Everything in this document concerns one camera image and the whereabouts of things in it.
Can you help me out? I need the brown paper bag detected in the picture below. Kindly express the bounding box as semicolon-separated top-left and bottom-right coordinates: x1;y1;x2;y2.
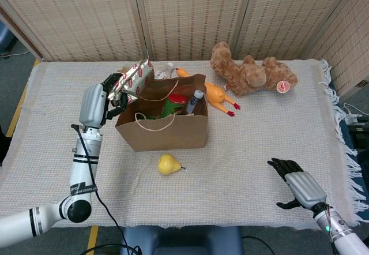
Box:
114;73;209;152

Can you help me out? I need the black device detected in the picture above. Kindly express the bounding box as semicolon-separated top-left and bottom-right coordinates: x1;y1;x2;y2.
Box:
347;122;369;149

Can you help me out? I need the black floor cable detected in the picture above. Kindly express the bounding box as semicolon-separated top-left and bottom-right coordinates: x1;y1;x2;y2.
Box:
241;235;273;255

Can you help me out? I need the brown teddy bear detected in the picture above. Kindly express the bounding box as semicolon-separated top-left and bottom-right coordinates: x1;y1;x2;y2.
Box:
209;41;299;96

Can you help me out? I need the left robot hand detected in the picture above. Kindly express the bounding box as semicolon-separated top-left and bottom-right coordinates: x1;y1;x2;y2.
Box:
78;73;129;129

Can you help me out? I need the white woven tablecloth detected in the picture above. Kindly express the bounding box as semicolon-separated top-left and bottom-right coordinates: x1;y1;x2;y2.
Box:
0;58;364;233

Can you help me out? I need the blue chair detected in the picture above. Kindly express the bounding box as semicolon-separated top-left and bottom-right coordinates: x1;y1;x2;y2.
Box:
0;21;15;55

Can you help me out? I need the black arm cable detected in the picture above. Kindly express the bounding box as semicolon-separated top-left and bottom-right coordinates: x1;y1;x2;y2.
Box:
70;124;142;255

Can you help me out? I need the yellow pear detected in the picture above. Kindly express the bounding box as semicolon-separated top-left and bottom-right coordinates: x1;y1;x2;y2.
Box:
157;153;186;176

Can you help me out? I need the small clear red-label bottle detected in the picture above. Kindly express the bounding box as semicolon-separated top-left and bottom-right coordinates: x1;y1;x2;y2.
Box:
155;61;175;80

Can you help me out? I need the blue padded seat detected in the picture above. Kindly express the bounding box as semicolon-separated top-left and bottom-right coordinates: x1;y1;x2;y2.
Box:
120;225;243;255

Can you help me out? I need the clear plastic water bottle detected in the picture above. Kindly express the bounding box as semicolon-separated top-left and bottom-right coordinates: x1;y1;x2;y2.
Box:
185;89;205;114

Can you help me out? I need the white floor cable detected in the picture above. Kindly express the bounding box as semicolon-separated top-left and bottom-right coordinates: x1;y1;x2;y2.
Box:
0;49;31;58

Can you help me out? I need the orange rubber chicken toy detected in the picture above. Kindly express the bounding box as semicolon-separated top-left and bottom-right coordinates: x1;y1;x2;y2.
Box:
175;67;242;118

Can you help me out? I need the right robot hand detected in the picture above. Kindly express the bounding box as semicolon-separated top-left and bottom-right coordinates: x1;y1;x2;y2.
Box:
266;157;328;211

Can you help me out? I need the green Pringles can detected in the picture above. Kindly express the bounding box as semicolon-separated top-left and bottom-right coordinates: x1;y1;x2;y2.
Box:
160;92;188;119

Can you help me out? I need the bamboo folding screen panel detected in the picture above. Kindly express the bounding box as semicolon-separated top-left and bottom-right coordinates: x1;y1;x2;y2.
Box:
305;0;369;97
0;0;145;62
233;0;358;61
138;0;254;61

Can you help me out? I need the silver foil snack packet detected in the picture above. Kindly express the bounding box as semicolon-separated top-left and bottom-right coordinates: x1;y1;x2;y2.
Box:
108;58;155;104

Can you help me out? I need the white power adapter with cable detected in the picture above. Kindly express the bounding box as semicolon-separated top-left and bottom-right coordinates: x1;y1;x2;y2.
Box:
342;103;369;126

